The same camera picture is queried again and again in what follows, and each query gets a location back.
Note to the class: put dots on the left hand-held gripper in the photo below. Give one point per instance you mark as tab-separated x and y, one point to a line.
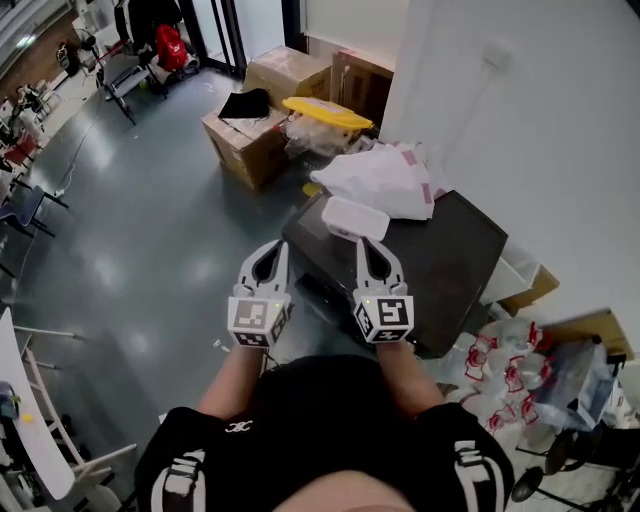
250	317

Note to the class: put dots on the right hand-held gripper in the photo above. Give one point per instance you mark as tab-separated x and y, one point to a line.
392	315

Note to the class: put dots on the person's right forearm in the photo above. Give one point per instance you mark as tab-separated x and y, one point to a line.
405	380

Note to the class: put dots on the person's left forearm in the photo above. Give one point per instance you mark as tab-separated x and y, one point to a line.
235	380

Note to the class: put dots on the black drawer cabinet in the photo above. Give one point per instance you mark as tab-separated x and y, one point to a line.
450	270

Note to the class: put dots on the white plastic lidded container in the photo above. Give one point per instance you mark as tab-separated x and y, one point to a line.
355	220

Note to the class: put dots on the white paper scrap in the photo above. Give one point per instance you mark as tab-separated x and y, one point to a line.
220	345

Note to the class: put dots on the white and pink plastic bag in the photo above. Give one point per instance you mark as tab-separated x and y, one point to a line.
380	180

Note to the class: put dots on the white foam board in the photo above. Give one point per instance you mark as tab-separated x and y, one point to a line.
515	272

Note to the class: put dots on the clear crumpled plastic bag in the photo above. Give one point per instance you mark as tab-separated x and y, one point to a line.
315	137

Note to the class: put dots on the small cardboard piece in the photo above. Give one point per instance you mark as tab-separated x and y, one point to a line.
535	290

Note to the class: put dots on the pile of clear plastic bags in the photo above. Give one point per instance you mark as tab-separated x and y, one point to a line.
505	370

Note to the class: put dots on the person's black clothing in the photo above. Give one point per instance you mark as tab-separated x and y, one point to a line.
325	425

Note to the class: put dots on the dark brown cardboard box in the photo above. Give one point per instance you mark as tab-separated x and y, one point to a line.
362	87

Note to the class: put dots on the large taped cardboard box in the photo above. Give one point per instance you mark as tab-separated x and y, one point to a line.
290	72

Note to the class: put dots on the large flat cardboard sheet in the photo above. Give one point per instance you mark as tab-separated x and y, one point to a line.
590	327

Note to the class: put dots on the grey folding chair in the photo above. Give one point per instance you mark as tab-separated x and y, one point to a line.
125	75

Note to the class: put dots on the red bag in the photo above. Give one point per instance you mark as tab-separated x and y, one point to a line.
170	47

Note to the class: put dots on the dark blue chair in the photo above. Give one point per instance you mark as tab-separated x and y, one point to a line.
27	205

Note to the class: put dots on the black round stand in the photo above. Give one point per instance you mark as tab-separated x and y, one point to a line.
560	450

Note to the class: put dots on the red chair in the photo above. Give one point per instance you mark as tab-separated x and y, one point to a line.
20	150

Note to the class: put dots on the small yellow object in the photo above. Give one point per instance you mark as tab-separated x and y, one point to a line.
27	417

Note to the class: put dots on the white table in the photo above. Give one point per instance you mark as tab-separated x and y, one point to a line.
30	425

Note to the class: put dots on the dark round container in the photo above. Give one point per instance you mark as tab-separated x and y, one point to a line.
7	400

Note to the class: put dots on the black door frame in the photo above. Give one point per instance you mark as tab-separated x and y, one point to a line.
225	35

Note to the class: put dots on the white chair with black frame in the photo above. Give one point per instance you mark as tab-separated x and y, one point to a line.
95	480

